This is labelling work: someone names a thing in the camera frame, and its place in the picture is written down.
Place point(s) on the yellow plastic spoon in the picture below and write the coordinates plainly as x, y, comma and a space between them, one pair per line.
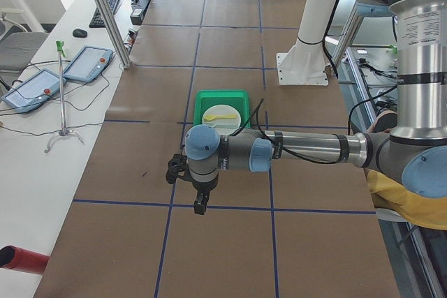
212, 117

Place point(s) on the aluminium frame post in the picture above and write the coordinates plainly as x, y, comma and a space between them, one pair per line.
113, 32

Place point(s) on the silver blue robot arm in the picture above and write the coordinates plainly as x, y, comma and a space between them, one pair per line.
413, 153

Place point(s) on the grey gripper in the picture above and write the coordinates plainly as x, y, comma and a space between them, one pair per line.
203, 187

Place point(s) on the metal stand with green clip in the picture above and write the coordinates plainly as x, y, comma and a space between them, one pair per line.
64, 133

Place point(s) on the yellow cloth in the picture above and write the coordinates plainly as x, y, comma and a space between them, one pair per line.
387, 193

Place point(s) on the green plastic tray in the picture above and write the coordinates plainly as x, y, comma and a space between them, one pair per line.
237, 98

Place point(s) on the blue teach pendant far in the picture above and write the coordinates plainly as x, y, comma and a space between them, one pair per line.
88, 64

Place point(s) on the blue teach pendant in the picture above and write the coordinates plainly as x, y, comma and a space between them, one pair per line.
32, 93
88, 64

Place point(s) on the blue teach pendant near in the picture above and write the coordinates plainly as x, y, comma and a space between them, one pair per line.
32, 93

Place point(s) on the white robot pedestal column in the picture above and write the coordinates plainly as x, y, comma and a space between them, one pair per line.
304, 63

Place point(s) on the black computer mouse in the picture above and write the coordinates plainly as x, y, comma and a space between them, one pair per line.
79, 33

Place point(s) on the brown paper table cover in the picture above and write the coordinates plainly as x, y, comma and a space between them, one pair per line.
167, 209

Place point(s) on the red cylinder tube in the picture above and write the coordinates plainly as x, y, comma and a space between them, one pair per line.
19, 259

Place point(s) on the white round plate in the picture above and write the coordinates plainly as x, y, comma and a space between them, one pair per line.
224, 119

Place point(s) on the grey office chair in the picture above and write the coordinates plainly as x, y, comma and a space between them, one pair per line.
18, 49

